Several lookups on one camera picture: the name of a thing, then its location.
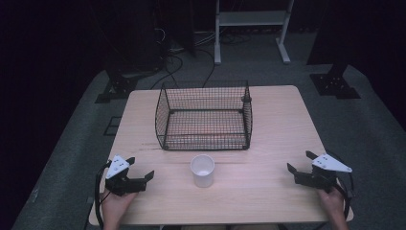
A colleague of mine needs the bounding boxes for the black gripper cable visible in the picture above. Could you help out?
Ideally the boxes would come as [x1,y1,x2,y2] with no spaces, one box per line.
[94,160,113,230]
[326,149,356,221]

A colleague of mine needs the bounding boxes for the black floor cables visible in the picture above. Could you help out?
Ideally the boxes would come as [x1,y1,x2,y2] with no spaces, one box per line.
[148,28,253,91]

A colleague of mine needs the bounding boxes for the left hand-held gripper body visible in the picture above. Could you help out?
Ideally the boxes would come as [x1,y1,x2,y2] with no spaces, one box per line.
[104,154,148,197]

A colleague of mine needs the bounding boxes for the black square floor frame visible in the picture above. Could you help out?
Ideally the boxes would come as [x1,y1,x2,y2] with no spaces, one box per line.
[102,116,123,137]

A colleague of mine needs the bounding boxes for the person's left hand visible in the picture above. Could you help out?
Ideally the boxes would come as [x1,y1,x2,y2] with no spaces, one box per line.
[101,190,138,225]

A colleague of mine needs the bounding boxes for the black wire basket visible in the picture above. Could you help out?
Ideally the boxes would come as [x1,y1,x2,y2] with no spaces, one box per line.
[154,80,254,152]

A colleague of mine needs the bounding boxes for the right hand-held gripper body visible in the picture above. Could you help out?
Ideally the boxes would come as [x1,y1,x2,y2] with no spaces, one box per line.
[294,153,353,194]

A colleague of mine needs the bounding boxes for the black stand base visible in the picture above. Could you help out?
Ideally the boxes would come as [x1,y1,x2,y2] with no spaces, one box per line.
[309,62,362,100]
[94,70,142,104]

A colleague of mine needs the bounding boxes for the white metal stand frame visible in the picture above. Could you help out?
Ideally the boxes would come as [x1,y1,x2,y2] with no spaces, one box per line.
[214,0,295,66]

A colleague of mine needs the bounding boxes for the person's right hand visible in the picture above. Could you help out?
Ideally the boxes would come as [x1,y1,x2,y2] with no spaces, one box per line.
[318,186,347,222]

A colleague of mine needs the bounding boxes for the white cup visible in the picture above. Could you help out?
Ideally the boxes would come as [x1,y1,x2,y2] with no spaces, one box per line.
[190,154,216,189]

